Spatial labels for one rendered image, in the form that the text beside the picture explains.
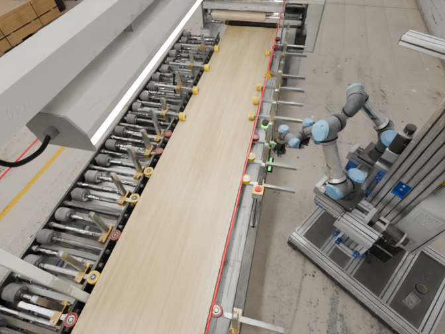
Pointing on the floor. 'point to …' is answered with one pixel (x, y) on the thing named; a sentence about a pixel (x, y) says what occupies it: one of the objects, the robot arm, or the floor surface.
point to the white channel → (55, 84)
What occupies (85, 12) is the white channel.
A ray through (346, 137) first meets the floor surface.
